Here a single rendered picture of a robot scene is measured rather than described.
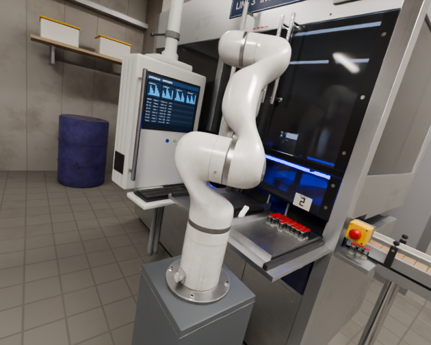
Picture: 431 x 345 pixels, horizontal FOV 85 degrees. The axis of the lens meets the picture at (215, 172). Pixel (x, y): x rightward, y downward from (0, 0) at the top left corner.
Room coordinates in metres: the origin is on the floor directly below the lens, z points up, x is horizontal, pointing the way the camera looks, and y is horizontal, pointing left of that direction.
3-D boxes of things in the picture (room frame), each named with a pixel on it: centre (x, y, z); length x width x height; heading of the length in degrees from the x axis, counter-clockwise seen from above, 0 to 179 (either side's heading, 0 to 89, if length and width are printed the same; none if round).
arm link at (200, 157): (0.60, 0.02, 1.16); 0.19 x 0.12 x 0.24; 81
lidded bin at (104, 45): (3.56, 1.76, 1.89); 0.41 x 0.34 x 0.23; 130
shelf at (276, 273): (1.07, -0.19, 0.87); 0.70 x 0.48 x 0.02; 42
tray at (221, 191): (1.24, -0.13, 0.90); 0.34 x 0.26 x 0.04; 132
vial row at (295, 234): (1.00, -0.36, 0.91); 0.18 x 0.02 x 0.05; 42
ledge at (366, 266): (0.90, -0.65, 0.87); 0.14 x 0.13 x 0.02; 132
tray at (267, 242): (0.92, -0.28, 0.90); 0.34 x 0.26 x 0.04; 132
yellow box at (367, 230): (0.88, -0.61, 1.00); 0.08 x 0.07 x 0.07; 132
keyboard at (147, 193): (1.36, 0.25, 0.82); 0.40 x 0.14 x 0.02; 139
